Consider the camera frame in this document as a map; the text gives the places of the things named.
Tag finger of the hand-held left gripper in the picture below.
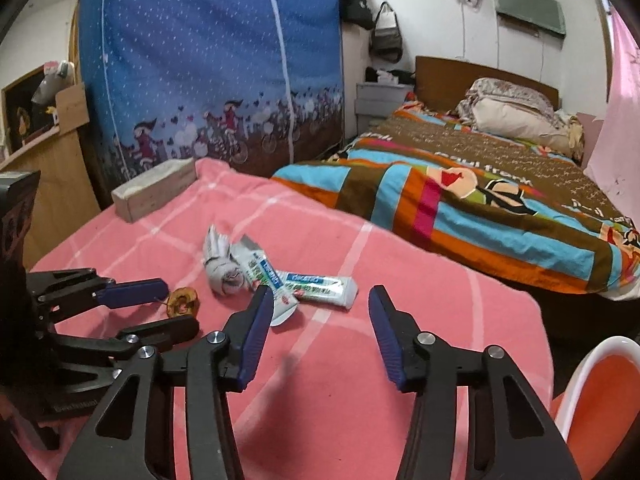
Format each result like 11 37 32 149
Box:
50 314 201 361
27 268 170 321

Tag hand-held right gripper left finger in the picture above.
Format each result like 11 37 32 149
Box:
56 285 275 480

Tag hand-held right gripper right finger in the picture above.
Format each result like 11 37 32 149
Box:
368 285 583 480

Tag dried apple slice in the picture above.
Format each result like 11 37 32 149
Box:
166 286 201 318

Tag white green toothpaste tube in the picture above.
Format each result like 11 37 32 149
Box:
232 236 301 328

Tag orange bin with white rim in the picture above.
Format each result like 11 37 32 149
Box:
550 336 640 480

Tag pink checked blanket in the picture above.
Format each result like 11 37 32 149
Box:
30 157 553 480

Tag rolled-up grey tube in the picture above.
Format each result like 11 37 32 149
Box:
202 225 249 296

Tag white blue toothpaste tube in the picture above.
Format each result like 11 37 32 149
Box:
281 270 360 311

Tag wooden cabinet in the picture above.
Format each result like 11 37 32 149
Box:
0 82 103 271

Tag colourful striped quilt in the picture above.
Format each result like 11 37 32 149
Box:
270 100 640 301

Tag cardboard piece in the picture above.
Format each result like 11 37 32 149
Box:
54 82 91 136

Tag dark framed picture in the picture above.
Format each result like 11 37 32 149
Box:
0 64 51 156

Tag grey plastic bag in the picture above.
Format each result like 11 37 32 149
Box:
31 60 76 106

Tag grey nightstand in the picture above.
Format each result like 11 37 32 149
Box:
354 82 416 133

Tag blue printed fabric wardrobe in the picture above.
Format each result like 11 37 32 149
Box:
77 0 346 201

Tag folded floral bedding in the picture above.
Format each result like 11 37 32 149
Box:
456 77 586 161

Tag wooden bed headboard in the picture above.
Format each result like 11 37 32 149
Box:
415 56 560 113

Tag grey white tote bag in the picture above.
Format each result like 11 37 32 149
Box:
369 1 404 64

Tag pink curtain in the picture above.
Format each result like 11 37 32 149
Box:
582 7 640 213

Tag black hanging bag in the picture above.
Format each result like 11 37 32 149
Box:
339 0 376 31

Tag green wall board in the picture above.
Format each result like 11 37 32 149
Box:
491 0 567 38

